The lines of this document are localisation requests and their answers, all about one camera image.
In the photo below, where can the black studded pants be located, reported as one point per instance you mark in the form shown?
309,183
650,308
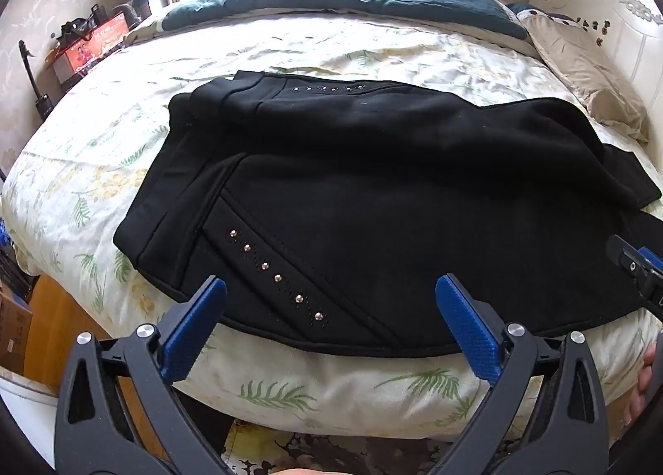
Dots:
330,210

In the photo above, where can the black bag on box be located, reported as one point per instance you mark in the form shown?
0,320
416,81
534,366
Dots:
81,27

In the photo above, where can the red cardboard box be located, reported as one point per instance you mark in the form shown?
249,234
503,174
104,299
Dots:
76,58

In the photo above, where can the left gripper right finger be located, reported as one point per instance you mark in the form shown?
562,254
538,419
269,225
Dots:
567,432

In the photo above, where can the beige pillow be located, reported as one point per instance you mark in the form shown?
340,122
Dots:
570,52

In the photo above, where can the teal blanket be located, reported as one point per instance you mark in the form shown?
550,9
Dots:
491,15

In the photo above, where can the floral bed quilt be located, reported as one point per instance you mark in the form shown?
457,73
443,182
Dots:
76,178

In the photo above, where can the black stick vacuum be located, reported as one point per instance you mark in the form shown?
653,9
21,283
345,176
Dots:
43,103

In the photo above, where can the person's right hand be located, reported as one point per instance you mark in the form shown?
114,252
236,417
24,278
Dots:
637,400

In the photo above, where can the brown cardboard box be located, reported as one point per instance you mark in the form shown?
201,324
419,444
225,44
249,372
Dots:
15,321

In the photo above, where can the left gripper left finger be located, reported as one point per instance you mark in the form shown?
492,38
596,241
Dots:
94,431

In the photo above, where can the white carved headboard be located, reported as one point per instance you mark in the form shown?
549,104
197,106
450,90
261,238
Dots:
630,33

